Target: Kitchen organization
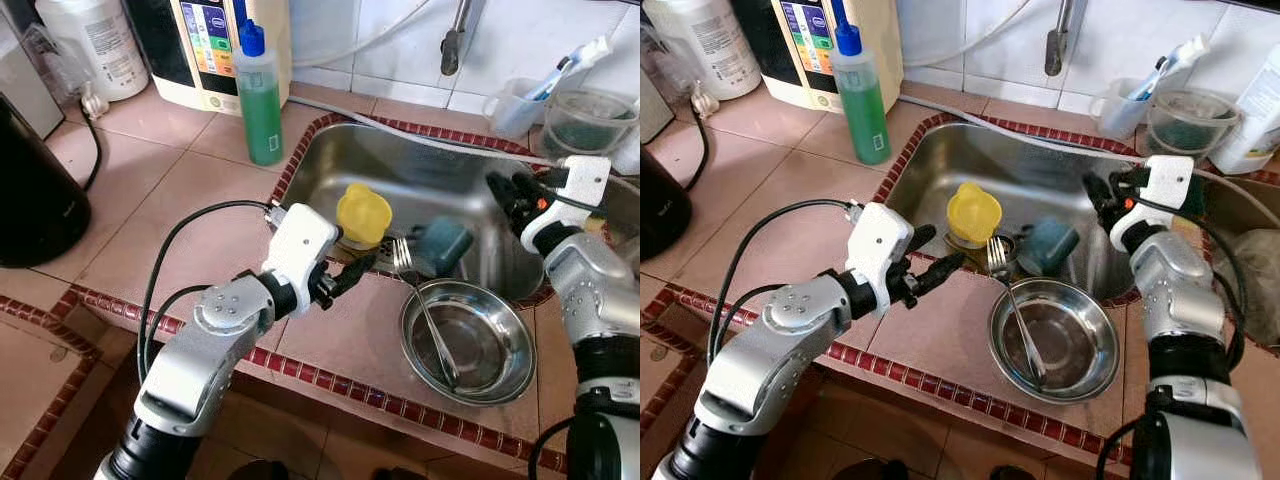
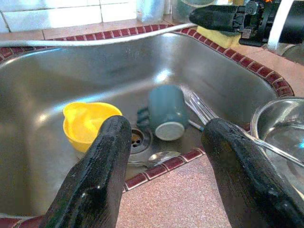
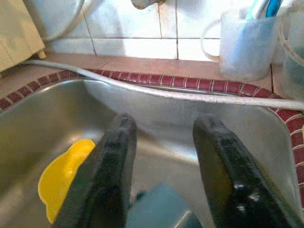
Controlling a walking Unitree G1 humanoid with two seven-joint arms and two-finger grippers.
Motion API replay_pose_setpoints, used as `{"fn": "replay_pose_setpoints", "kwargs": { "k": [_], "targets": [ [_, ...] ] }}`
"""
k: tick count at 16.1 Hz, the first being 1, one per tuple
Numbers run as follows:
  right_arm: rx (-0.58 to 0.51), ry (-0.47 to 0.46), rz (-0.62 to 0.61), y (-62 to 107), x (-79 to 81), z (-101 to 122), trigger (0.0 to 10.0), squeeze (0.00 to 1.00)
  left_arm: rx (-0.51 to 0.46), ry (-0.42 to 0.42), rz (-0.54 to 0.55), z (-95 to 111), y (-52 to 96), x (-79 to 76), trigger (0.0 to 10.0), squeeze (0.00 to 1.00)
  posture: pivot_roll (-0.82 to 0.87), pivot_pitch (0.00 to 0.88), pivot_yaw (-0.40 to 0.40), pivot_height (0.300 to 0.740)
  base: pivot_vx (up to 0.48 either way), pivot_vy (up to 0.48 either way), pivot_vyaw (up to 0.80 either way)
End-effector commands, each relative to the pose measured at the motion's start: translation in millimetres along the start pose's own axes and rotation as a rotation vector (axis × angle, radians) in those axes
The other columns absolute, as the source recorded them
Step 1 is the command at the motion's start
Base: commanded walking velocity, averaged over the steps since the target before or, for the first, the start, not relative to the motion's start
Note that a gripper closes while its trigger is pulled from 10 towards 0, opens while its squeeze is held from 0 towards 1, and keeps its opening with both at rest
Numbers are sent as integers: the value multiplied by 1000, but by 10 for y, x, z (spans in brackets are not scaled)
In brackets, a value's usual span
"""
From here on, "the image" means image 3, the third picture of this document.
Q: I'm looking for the stainless steel sink basin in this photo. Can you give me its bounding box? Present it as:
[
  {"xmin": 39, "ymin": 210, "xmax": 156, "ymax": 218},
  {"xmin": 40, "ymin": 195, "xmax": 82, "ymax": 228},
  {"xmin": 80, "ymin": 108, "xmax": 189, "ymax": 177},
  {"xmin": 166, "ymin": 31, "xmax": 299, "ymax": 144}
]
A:
[{"xmin": 0, "ymin": 78, "xmax": 304, "ymax": 228}]

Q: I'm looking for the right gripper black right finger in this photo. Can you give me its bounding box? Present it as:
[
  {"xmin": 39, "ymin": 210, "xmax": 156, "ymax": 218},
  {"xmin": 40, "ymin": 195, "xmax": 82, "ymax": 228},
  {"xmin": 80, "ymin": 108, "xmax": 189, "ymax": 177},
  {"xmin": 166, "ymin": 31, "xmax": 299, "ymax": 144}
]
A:
[{"xmin": 192, "ymin": 116, "xmax": 297, "ymax": 228}]

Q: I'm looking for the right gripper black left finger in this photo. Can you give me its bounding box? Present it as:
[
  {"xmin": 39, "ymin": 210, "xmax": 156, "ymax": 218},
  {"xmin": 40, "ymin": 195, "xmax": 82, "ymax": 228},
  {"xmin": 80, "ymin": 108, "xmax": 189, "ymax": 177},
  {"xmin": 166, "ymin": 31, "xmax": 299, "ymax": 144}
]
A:
[{"xmin": 53, "ymin": 114, "xmax": 138, "ymax": 228}]

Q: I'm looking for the clear plastic toothbrush cup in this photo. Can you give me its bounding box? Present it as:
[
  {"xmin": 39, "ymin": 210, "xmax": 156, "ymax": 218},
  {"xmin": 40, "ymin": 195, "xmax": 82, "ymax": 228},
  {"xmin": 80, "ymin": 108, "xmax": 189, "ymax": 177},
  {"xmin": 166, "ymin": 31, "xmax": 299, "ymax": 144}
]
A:
[{"xmin": 200, "ymin": 9, "xmax": 277, "ymax": 81}]

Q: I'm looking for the thin white hose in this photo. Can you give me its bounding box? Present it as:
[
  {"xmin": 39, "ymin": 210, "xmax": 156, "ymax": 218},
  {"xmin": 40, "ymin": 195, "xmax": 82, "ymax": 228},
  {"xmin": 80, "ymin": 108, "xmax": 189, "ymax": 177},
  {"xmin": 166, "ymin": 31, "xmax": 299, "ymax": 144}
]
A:
[{"xmin": 44, "ymin": 0, "xmax": 86, "ymax": 43}]

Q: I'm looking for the clear round plastic container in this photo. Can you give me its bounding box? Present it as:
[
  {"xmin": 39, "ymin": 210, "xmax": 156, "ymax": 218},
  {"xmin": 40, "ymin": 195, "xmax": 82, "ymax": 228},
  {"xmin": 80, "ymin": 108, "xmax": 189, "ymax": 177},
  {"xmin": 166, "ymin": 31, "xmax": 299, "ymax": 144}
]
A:
[{"xmin": 277, "ymin": 4, "xmax": 304, "ymax": 100}]

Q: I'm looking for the teal mug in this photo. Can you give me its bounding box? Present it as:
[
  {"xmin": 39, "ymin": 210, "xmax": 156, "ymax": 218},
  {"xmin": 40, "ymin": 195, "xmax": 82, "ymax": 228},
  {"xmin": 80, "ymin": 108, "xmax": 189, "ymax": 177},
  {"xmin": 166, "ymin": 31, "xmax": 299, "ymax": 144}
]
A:
[{"xmin": 125, "ymin": 182, "xmax": 202, "ymax": 228}]

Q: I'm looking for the beige water ionizer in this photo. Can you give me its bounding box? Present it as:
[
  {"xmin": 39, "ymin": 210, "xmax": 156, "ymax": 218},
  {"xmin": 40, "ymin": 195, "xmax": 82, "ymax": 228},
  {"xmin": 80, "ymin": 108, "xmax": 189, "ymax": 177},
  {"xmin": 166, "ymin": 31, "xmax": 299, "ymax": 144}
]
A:
[{"xmin": 0, "ymin": 0, "xmax": 46, "ymax": 73}]

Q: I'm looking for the chrome wall tap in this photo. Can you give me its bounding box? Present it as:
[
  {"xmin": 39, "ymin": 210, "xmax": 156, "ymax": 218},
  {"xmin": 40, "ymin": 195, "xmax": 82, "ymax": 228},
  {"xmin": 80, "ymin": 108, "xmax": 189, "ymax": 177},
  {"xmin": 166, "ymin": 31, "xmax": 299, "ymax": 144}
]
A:
[{"xmin": 131, "ymin": 0, "xmax": 167, "ymax": 10}]

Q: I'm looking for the grey water hose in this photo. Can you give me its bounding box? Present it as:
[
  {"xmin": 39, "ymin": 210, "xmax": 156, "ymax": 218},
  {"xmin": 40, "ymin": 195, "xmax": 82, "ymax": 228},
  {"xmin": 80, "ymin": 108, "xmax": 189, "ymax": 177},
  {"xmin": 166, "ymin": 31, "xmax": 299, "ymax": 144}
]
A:
[{"xmin": 21, "ymin": 59, "xmax": 304, "ymax": 111}]

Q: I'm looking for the yellow plastic bowl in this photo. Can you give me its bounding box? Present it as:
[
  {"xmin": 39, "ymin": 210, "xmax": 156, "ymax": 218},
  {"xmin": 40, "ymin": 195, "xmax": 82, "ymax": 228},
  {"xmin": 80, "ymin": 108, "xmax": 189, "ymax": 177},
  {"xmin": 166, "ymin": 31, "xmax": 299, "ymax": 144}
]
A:
[{"xmin": 38, "ymin": 139, "xmax": 96, "ymax": 224}]

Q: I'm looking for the blue toothbrush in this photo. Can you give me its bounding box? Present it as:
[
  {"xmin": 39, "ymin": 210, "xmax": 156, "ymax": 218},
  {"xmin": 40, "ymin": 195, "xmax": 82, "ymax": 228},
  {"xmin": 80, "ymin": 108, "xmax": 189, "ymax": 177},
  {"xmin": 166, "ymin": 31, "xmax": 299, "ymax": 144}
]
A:
[{"xmin": 266, "ymin": 0, "xmax": 282, "ymax": 19}]

